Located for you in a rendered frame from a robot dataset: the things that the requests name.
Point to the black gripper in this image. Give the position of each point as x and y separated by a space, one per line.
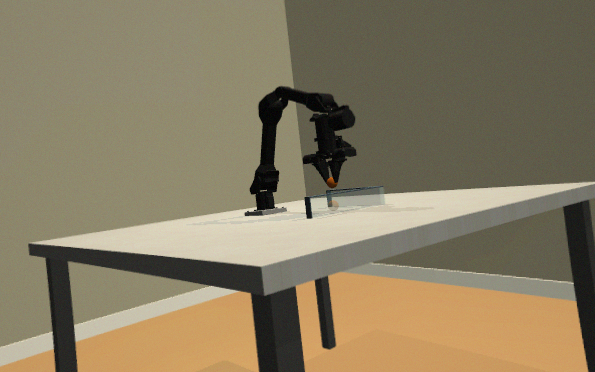
326 145

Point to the clear l-shaped low wall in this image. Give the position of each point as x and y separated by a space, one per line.
345 202

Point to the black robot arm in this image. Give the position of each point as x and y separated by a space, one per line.
270 113

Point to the blue-grey l-shaped wall top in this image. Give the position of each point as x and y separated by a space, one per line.
308 201

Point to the orange ball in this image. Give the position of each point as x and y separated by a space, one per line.
331 183

